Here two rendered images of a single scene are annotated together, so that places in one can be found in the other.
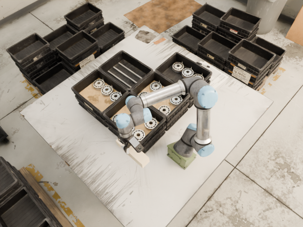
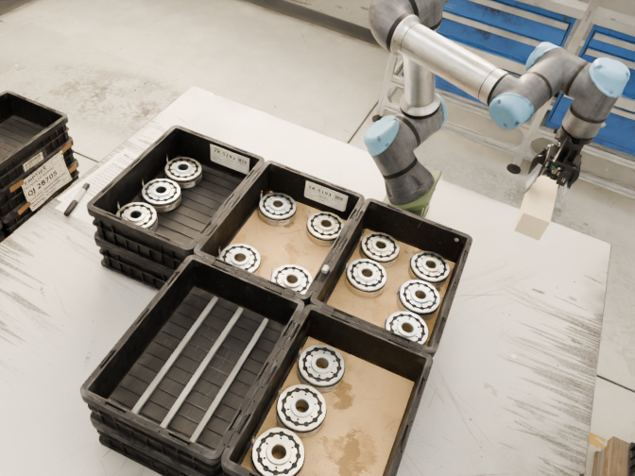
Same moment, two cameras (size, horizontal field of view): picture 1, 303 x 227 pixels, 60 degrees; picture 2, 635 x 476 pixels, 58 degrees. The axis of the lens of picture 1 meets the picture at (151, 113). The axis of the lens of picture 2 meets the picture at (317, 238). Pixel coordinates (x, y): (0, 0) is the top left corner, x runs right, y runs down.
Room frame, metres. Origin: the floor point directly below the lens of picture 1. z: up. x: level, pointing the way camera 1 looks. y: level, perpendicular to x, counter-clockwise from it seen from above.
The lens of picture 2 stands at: (1.74, 0.83, 1.95)
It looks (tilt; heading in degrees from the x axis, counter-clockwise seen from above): 47 degrees down; 239
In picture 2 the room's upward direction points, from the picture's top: 10 degrees clockwise
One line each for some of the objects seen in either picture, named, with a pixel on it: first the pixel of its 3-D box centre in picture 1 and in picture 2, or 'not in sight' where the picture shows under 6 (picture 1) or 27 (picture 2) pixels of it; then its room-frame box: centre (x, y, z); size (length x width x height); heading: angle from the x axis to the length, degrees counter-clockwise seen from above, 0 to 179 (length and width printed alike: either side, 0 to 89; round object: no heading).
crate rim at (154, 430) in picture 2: (125, 69); (201, 346); (1.59, 0.19, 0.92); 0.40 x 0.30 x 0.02; 44
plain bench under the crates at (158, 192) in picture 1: (147, 126); (275, 385); (1.33, 0.05, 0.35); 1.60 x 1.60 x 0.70; 42
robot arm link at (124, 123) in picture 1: (124, 123); (598, 89); (0.75, 0.15, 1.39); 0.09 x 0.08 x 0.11; 110
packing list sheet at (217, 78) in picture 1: (208, 74); (117, 187); (1.65, -0.57, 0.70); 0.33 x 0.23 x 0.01; 42
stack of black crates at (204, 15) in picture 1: (209, 25); not in sight; (2.85, -0.86, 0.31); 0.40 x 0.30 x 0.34; 42
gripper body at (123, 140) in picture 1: (126, 137); (565, 153); (0.75, 0.16, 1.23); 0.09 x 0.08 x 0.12; 42
